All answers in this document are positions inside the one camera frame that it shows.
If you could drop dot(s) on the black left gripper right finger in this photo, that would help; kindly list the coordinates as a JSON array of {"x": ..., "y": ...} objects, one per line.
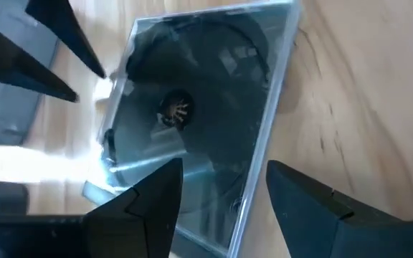
[{"x": 310, "y": 222}]

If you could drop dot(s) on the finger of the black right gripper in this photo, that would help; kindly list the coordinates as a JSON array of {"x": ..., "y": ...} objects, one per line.
[
  {"x": 61, "y": 25},
  {"x": 13, "y": 64}
]

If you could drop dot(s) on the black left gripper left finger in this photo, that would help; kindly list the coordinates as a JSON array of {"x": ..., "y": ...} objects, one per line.
[{"x": 138, "y": 222}]

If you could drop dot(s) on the black clear jewel case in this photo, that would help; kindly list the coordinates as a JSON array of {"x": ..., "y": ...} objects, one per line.
[{"x": 210, "y": 89}]

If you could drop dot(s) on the translucent gray plastic bin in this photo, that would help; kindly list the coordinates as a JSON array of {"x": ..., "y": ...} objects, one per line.
[{"x": 13, "y": 118}]

